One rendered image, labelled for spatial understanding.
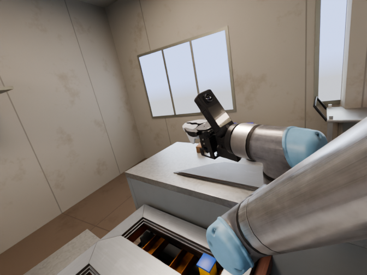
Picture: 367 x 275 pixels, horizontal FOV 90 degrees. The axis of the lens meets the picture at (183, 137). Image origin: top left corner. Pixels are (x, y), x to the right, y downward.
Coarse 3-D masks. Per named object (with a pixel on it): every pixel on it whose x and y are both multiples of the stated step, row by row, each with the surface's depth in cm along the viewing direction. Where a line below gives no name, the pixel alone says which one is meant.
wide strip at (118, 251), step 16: (112, 240) 97; (96, 256) 89; (112, 256) 88; (128, 256) 86; (144, 256) 84; (112, 272) 80; (128, 272) 78; (144, 272) 77; (160, 272) 76; (176, 272) 74
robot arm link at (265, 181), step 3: (264, 174) 34; (264, 177) 35; (267, 177) 34; (270, 177) 33; (264, 180) 35; (267, 180) 34; (270, 180) 33; (273, 180) 32; (264, 183) 35; (267, 183) 34; (261, 186) 35; (264, 186) 34; (258, 189) 34; (255, 192) 33
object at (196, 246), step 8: (136, 224) 107; (144, 224) 110; (152, 224) 105; (128, 232) 102; (160, 232) 101; (168, 232) 97; (128, 240) 97; (176, 240) 94; (184, 240) 91; (192, 248) 87; (200, 248) 84; (88, 264) 86; (256, 264) 75; (80, 272) 84; (88, 272) 85; (96, 272) 83
